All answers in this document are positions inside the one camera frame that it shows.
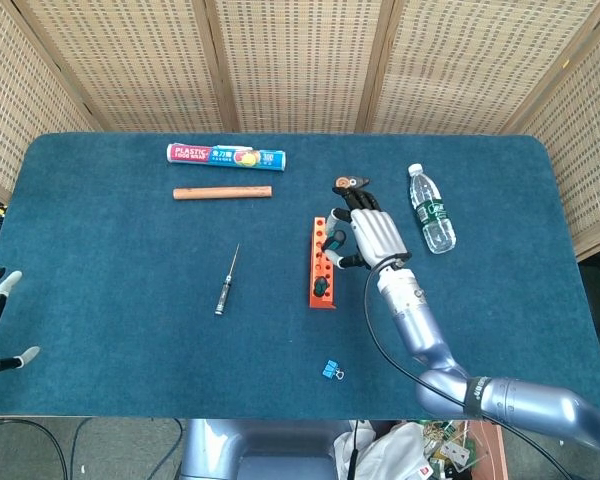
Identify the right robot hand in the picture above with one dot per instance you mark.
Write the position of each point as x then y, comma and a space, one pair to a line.
377, 235

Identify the teal-handled tool grip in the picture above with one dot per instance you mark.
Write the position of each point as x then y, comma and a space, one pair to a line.
334, 240

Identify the green black thin screwdriver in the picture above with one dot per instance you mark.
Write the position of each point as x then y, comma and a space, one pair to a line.
322, 286

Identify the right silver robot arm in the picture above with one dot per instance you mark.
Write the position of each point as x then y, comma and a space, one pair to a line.
420, 325

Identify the clear plastic water bottle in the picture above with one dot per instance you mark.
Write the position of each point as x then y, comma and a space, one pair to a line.
432, 215

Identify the black orange tape measure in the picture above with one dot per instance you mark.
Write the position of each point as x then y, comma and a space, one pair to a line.
345, 181

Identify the orange tool holder block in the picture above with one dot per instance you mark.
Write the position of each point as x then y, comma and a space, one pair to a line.
322, 302

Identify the blue binder clip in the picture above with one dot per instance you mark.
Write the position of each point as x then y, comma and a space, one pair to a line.
328, 369

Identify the wooden rolling pin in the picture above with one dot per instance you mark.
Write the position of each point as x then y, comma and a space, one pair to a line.
220, 193

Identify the black precision screwdriver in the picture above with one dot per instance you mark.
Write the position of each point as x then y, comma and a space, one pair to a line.
224, 295

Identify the blue table cloth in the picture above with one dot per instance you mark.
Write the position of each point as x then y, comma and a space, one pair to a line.
155, 350

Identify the plastic food wrap box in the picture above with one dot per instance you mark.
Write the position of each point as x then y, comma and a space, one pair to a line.
220, 156

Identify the woven bamboo folding screen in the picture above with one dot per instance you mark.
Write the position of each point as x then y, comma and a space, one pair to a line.
295, 65

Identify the white crumpled cloth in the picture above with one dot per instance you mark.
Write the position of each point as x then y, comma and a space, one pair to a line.
395, 450

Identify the cardboard box with clutter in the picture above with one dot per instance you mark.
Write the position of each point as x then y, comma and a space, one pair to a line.
460, 450

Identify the silver blue robot torso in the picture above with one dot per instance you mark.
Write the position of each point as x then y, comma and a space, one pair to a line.
260, 450

